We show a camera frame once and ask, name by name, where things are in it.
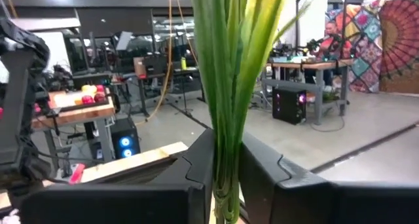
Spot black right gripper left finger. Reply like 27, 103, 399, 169
19, 128, 215, 224

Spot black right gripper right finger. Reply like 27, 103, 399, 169
238, 133, 419, 224

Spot white artificial flower bunch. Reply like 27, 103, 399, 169
191, 0, 315, 224

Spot computer tower blue fans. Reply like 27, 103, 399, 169
110, 117, 141, 160

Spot black desktop computer tower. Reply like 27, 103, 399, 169
272, 87, 307, 125

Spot red clamp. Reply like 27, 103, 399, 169
68, 163, 86, 185

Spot black standing desk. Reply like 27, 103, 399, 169
136, 66, 207, 119

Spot wooden workbench grey legs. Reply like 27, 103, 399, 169
261, 58, 355, 126
31, 84, 116, 172

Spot black fruit tray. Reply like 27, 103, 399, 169
48, 86, 111, 113

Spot brown cardboard box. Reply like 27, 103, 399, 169
133, 56, 148, 79

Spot colourful patchwork tapestry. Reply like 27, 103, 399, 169
325, 0, 384, 94

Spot person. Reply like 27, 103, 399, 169
304, 20, 354, 87

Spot white screen panel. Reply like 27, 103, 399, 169
278, 0, 329, 48

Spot red mandala tapestry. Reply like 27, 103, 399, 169
378, 0, 419, 94

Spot orange hanging cable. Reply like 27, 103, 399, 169
173, 0, 200, 67
136, 0, 174, 126

